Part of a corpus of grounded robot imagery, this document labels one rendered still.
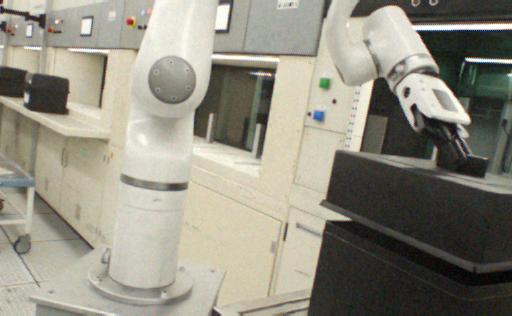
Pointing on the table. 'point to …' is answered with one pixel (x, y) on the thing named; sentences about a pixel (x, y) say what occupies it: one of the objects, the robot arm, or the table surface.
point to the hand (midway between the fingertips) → (457, 156)
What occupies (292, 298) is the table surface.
